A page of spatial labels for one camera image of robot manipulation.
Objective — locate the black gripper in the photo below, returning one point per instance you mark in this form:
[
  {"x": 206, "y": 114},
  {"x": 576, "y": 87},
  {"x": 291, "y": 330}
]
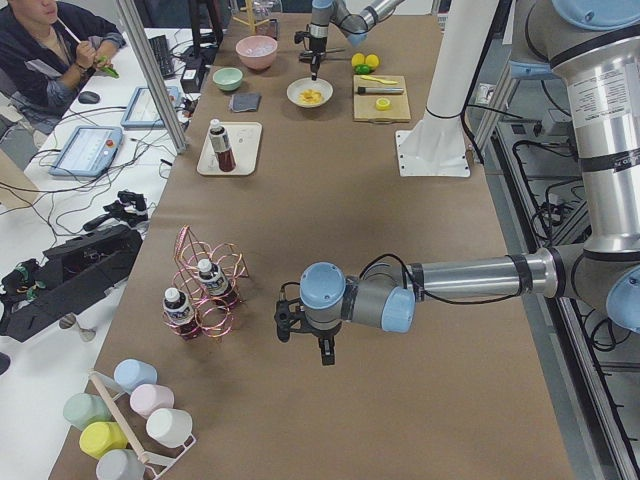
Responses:
[
  {"x": 317, "y": 47},
  {"x": 323, "y": 333}
]

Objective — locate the braided glazed donut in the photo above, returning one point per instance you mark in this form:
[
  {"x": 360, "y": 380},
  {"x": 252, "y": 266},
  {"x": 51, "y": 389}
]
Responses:
[{"x": 310, "y": 97}]

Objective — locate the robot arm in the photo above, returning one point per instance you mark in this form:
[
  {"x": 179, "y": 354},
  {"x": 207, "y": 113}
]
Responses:
[
  {"x": 354, "y": 26},
  {"x": 593, "y": 46}
]

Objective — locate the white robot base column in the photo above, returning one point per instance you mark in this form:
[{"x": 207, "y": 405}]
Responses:
[{"x": 436, "y": 145}]

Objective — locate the cream rabbit tray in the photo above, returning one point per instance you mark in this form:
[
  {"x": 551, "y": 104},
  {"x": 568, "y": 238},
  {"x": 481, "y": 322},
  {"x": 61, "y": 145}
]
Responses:
[{"x": 245, "y": 140}]

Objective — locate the dark drink bottle on tray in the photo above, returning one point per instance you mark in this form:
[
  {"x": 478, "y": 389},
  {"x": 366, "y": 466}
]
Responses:
[{"x": 220, "y": 142}]

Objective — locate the metal scoop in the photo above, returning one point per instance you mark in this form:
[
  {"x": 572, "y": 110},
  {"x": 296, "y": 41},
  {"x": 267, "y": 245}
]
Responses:
[{"x": 306, "y": 55}]

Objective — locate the white round plate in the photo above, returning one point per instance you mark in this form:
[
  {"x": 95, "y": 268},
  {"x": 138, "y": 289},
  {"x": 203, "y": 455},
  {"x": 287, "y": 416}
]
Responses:
[{"x": 299, "y": 85}]

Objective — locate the upper whole lemon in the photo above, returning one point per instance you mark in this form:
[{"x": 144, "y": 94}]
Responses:
[{"x": 358, "y": 59}]

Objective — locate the whole lemon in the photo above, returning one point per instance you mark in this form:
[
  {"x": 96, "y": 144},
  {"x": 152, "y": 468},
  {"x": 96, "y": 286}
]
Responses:
[
  {"x": 372, "y": 61},
  {"x": 358, "y": 59}
]

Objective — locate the green lime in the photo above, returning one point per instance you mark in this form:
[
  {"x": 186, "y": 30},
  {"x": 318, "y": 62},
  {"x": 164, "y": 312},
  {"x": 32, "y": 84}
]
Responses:
[{"x": 362, "y": 69}]

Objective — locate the steel cylinder black cap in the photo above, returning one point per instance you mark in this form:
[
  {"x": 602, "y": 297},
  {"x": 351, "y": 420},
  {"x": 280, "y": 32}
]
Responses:
[{"x": 362, "y": 90}]

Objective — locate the yellow plastic knife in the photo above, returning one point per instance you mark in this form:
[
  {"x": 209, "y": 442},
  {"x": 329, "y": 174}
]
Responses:
[{"x": 380, "y": 80}]

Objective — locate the lower whole lemon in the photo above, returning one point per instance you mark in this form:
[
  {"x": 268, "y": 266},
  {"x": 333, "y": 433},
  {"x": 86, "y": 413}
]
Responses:
[{"x": 372, "y": 61}]

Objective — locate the pink bowl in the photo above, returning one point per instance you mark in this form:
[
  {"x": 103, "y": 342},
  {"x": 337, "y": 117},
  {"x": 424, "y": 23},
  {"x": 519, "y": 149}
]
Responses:
[{"x": 257, "y": 52}]

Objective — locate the bamboo cutting board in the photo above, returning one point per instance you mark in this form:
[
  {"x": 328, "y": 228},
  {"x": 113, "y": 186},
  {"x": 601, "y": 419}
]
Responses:
[{"x": 364, "y": 105}]

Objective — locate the half lemon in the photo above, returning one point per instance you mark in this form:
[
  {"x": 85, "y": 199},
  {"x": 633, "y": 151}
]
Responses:
[{"x": 383, "y": 104}]

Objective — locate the grey folded cloth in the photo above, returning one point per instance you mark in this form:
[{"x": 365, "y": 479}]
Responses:
[{"x": 244, "y": 102}]

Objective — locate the green bowl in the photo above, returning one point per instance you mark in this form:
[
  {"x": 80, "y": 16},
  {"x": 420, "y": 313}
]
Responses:
[{"x": 228, "y": 79}]

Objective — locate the black power adapter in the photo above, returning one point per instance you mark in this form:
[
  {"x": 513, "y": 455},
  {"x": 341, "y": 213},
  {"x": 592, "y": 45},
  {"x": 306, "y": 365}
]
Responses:
[{"x": 193, "y": 75}]

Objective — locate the upper bottle in rack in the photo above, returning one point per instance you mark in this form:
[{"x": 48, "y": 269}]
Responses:
[{"x": 216, "y": 283}]

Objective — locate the bottle in rack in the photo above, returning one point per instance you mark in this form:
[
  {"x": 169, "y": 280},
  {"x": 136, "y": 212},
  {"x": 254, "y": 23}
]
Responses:
[
  {"x": 216, "y": 283},
  {"x": 180, "y": 315}
]

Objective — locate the lower bottle in rack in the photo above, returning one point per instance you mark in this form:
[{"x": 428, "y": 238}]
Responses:
[{"x": 180, "y": 315}]

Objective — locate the black keyboard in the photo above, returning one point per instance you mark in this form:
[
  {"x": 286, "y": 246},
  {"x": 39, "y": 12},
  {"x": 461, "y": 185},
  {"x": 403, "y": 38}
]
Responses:
[{"x": 163, "y": 57}]

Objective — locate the white cup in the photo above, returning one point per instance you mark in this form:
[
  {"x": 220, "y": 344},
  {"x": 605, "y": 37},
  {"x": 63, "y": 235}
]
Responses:
[{"x": 170, "y": 427}]

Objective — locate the far teach pendant tablet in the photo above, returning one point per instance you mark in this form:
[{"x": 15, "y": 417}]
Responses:
[{"x": 141, "y": 111}]

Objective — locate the teach pendant tablet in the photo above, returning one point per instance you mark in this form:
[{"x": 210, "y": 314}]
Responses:
[
  {"x": 88, "y": 153},
  {"x": 141, "y": 111}
]

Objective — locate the pink cup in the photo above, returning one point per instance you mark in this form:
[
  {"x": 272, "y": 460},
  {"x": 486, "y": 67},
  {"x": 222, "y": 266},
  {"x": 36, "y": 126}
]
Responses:
[{"x": 147, "y": 398}]

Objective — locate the blue cup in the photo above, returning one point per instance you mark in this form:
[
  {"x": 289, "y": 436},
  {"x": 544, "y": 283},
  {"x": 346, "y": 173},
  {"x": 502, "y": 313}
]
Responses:
[{"x": 131, "y": 373}]

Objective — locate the white wooden cup rack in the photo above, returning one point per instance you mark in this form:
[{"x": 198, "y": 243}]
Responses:
[{"x": 157, "y": 464}]

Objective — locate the computer mouse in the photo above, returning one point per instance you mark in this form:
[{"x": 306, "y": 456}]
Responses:
[{"x": 89, "y": 98}]

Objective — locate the black handheld controller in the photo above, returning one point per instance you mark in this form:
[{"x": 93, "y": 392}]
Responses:
[{"x": 129, "y": 207}]

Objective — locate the grey cup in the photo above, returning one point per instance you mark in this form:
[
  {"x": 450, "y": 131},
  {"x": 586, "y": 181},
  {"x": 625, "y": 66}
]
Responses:
[{"x": 120, "y": 464}]

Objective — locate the near teach pendant tablet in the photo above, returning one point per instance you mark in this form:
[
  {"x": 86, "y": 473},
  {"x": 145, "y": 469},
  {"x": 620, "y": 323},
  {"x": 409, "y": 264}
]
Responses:
[{"x": 88, "y": 153}]

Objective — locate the yellow cup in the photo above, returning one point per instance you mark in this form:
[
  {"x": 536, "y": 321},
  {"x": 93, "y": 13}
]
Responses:
[{"x": 100, "y": 437}]

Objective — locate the green cup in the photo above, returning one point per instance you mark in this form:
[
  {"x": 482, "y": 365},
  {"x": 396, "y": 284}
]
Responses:
[{"x": 83, "y": 409}]

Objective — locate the seated person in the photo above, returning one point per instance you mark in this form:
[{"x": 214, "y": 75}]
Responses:
[{"x": 49, "y": 50}]

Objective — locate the copper wire bottle rack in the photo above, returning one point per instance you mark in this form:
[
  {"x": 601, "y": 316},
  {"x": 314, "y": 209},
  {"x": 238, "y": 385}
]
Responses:
[{"x": 213, "y": 310}]

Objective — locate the aluminium frame post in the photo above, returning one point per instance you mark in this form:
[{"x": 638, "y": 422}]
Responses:
[{"x": 135, "y": 30}]

